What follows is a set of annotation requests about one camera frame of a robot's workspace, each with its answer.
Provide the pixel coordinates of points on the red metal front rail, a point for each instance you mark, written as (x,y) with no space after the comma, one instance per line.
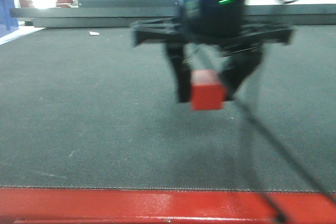
(42,205)

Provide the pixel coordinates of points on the blue plastic crate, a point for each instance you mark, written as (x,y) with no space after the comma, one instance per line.
(9,24)

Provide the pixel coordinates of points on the black metal frame beam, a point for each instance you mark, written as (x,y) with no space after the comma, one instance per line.
(296,14)

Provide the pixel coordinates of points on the small white paper scrap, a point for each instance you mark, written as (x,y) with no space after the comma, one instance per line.
(93,33)

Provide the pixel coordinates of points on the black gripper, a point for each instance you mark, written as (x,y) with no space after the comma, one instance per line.
(214,22)

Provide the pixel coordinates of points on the dark grey carpet mat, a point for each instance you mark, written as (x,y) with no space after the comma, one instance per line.
(94,112)

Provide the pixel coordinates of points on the red magnetic cube block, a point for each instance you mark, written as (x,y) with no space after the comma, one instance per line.
(207,91)

